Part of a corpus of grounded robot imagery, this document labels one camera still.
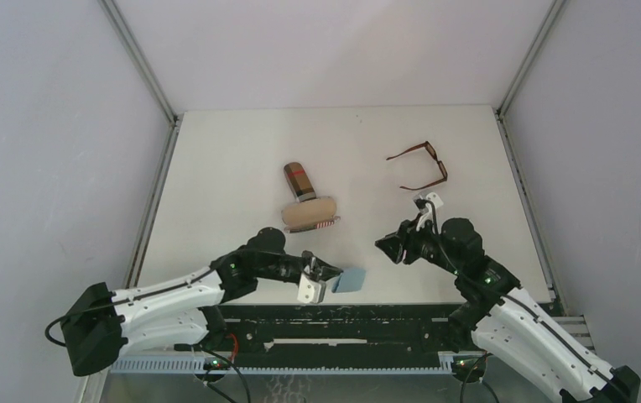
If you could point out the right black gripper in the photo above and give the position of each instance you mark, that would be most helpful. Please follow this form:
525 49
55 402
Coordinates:
403 244

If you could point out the right aluminium frame post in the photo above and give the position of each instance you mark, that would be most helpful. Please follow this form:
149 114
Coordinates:
502 117

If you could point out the aluminium frame post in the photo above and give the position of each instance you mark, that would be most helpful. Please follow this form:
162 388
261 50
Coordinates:
502 117
140 62

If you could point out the left aluminium frame post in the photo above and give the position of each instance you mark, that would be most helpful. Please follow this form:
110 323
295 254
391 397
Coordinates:
140 62

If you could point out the brown tortoise sunglasses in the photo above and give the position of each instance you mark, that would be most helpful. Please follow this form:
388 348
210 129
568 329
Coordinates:
417 166

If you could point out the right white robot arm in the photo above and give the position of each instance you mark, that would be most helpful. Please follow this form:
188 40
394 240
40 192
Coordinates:
501 318

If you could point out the brown striped glasses case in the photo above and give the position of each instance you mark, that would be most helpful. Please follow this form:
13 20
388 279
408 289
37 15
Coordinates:
299 182

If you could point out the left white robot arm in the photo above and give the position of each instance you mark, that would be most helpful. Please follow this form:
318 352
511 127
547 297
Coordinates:
103 325

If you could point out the flag print glasses case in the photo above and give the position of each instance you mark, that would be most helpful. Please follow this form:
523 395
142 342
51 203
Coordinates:
310 215

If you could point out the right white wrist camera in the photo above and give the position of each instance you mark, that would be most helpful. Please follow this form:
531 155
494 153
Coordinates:
428 202

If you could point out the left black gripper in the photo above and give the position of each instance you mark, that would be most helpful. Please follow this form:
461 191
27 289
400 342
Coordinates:
310 267

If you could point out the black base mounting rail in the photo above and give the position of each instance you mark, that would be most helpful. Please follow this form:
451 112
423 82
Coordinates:
338 336

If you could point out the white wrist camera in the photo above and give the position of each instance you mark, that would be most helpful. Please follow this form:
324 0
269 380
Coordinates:
428 202
312 287

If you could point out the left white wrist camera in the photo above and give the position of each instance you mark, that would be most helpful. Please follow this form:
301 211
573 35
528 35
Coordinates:
312 287

